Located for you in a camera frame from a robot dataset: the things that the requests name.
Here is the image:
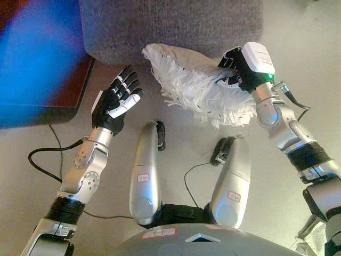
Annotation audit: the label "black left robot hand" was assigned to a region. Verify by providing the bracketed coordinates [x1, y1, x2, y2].
[91, 67, 146, 137]

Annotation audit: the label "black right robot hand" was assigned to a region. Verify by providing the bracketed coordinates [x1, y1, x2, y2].
[217, 42, 275, 94]

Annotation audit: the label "white fringed pillow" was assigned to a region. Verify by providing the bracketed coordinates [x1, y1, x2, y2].
[141, 43, 258, 130]

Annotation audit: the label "silver left robot leg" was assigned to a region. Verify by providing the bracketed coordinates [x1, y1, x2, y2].
[129, 120, 166, 227]

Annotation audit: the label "brown wooden table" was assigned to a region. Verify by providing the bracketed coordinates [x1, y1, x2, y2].
[0, 0, 96, 129]

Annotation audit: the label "grey fabric armchair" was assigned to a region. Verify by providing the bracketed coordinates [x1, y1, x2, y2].
[79, 0, 264, 66]

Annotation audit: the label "grey robot torso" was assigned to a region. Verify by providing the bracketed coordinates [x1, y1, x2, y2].
[117, 204, 302, 256]

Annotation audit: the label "cream bed sheet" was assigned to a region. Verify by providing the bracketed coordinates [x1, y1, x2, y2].
[293, 215, 329, 256]

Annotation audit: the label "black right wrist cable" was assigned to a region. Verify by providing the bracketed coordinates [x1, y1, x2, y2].
[274, 81, 312, 122]

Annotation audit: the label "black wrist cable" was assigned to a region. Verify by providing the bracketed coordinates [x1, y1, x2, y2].
[274, 81, 312, 122]
[28, 137, 90, 183]

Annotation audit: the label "thin black wire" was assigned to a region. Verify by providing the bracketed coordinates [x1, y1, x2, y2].
[183, 162, 214, 209]
[47, 124, 134, 220]

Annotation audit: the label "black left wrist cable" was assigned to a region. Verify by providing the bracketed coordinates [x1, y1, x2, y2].
[28, 137, 90, 183]

